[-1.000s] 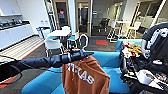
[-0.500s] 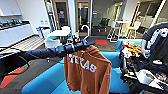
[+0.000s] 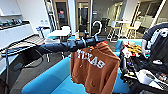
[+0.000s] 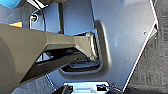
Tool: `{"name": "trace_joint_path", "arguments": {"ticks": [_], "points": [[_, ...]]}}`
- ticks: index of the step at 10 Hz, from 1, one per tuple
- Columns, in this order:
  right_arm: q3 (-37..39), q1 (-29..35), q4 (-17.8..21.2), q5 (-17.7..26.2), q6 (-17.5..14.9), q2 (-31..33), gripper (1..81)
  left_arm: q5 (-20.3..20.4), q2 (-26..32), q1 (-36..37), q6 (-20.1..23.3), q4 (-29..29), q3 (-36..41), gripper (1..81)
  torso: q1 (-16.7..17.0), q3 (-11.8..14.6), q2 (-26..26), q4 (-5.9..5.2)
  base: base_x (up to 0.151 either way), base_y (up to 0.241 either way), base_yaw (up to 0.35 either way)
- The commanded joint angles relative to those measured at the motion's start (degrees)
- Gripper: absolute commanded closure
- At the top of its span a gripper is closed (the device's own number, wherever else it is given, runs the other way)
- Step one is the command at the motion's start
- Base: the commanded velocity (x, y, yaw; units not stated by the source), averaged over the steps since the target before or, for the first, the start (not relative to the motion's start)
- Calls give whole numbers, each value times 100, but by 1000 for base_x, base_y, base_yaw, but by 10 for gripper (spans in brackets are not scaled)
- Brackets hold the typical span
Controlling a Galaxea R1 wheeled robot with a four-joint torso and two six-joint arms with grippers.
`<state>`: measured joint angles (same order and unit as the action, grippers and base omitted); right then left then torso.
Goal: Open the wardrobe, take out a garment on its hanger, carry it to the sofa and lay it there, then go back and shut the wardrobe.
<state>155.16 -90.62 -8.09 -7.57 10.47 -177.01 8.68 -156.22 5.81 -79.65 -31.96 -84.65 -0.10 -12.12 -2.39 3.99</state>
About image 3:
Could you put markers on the white upper kitchen cabinets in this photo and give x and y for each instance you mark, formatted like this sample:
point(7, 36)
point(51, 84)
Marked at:
point(10, 6)

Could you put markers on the wooden framed glass door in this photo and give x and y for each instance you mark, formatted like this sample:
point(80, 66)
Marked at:
point(61, 15)
point(83, 15)

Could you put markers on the colourful toy pile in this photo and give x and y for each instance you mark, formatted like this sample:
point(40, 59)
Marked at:
point(133, 50)

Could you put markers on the white high table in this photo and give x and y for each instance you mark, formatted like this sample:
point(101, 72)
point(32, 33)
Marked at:
point(122, 22)

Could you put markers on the white bar stool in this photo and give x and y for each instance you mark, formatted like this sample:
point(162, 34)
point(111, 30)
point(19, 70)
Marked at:
point(113, 30)

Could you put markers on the orange hoodie with white print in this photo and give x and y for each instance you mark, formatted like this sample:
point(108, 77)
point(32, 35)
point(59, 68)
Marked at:
point(93, 66)

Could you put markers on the white lower kitchen cabinets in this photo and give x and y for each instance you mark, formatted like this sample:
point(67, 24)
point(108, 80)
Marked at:
point(13, 36)

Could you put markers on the black office chair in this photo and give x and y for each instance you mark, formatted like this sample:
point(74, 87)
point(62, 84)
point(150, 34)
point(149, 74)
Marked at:
point(105, 23)

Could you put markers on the blue sofa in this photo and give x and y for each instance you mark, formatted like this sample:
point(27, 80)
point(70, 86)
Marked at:
point(50, 83)

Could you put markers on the white kitchen cabinets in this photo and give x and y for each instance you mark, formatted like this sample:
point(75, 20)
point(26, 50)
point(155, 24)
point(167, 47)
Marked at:
point(10, 6)
point(13, 36)

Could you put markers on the blue recycling bin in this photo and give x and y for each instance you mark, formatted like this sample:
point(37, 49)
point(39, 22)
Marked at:
point(40, 31)

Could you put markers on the white chair blue seat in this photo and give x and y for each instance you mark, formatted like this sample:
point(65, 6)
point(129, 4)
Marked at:
point(66, 28)

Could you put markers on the yellow bar stool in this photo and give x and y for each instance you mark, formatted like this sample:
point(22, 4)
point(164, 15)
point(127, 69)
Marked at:
point(135, 28)

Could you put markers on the white rectangular table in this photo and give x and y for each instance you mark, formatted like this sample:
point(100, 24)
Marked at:
point(60, 33)

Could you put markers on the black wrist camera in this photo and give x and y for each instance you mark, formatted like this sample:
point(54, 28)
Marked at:
point(86, 34)

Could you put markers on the person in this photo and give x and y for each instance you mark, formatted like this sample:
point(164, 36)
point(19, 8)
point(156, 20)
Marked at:
point(156, 40)

